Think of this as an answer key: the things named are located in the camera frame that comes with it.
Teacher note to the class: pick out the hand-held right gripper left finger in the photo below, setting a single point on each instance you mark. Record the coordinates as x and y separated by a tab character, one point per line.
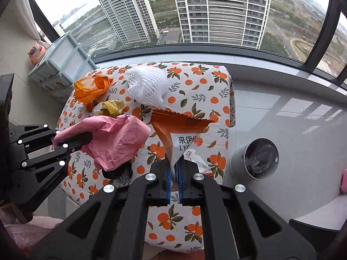
168	191

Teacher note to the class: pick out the yellow green wrapper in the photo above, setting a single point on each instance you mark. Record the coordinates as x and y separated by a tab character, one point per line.
111	107

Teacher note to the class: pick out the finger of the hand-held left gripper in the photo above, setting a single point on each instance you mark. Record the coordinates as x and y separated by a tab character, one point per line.
78	140
46	161

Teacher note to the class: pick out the small pink suitcase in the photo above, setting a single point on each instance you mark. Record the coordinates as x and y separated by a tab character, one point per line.
344	180

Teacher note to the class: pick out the grey plastic drawer cabinet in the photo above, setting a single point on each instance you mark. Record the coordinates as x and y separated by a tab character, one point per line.
65	57

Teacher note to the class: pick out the grey round waste bin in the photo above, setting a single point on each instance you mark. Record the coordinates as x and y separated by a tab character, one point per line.
238	162

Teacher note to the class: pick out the pink toy figure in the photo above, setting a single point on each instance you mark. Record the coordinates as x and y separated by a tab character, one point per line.
37	52

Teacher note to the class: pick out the white curtain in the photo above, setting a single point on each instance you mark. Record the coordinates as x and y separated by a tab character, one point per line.
29	13

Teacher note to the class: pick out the orange plastic bag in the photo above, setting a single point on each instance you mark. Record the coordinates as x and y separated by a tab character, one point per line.
90	88

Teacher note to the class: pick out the black plastic bag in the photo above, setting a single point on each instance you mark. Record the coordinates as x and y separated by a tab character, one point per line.
119	172

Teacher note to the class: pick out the person's legs in coral pants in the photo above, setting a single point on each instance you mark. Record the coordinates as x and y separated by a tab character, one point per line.
176	256

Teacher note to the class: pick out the slim high-rise building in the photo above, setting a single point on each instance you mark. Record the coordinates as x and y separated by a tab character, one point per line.
127	10

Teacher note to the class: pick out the wide high-rise building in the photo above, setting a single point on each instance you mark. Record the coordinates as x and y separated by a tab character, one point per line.
219	8

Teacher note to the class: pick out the pink paper bag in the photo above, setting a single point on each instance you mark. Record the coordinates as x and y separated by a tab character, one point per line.
116	138

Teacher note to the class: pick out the orange snack packet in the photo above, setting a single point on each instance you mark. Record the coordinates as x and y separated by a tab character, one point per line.
176	127

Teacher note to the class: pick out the black window frame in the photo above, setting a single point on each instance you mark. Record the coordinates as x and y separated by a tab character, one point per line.
322	32

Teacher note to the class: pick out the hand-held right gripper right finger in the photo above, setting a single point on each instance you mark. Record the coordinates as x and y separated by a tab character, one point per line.
181	192

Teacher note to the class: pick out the white foam net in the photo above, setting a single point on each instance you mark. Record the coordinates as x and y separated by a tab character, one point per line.
146	85

